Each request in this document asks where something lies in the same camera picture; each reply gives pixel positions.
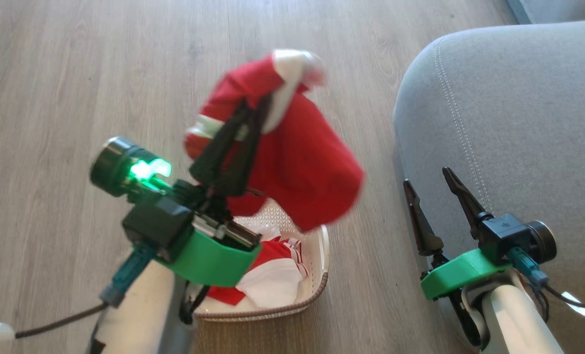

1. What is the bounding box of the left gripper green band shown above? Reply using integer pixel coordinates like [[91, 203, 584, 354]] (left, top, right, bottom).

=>
[[157, 97, 273, 288]]

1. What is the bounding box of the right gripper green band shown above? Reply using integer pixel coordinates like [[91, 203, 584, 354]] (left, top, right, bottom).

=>
[[403, 167, 513, 351]]

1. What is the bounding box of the red garment with white cuffs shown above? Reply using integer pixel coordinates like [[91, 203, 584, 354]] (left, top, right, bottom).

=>
[[184, 48, 366, 233]]

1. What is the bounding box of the red and white striped garment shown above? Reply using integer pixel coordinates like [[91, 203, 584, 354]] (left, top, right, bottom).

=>
[[206, 224, 311, 309]]

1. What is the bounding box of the grey fabric sofa seat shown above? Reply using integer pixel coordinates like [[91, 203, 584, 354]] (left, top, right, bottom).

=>
[[392, 20, 585, 354]]

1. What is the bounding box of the white perforated laundry basket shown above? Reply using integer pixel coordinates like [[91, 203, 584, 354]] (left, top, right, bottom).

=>
[[184, 198, 331, 323]]

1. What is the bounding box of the blue-grey sofa cushion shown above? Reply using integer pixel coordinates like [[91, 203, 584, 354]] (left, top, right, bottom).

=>
[[506, 0, 585, 25]]

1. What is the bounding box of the right camera cable teal plug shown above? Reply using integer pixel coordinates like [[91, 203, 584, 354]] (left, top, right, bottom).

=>
[[508, 247, 585, 311]]

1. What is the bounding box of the white right cable tag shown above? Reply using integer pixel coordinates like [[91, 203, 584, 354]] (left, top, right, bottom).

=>
[[560, 291, 585, 318]]

